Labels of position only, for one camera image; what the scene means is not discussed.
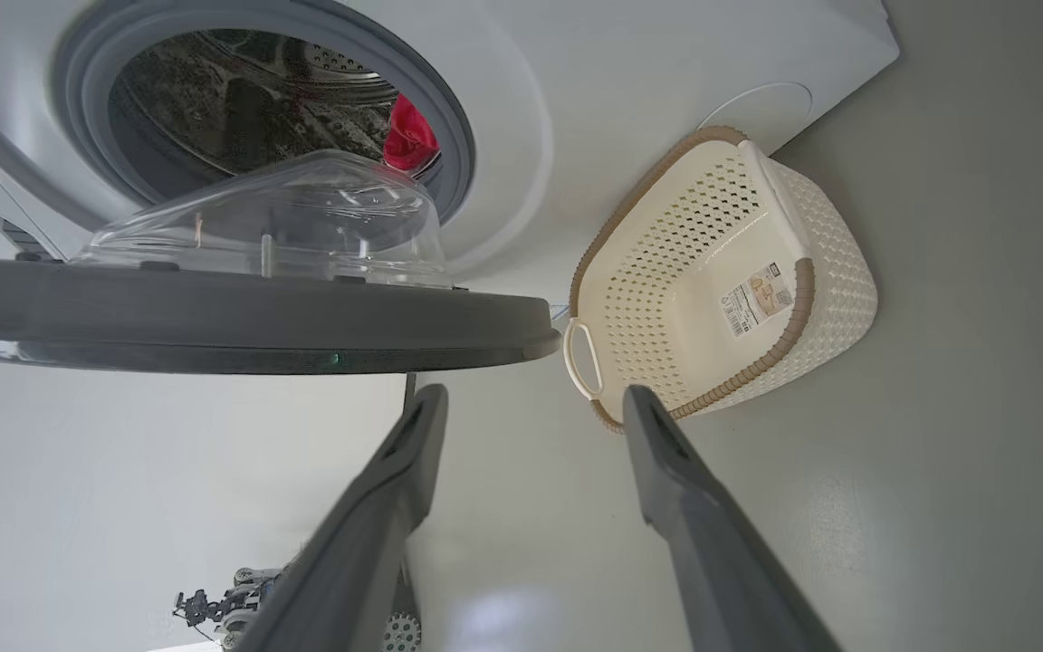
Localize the dark round glass washer door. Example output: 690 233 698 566
0 149 563 375

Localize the cream perforated laundry basket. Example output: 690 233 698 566
563 126 879 434

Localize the white front-load washing machine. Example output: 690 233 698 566
0 0 901 282

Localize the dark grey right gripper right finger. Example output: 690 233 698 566
623 384 844 652

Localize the red garment with white stripes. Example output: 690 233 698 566
383 93 441 175

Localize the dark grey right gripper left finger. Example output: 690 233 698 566
234 384 450 652

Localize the white paper basket label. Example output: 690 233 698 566
721 263 796 339

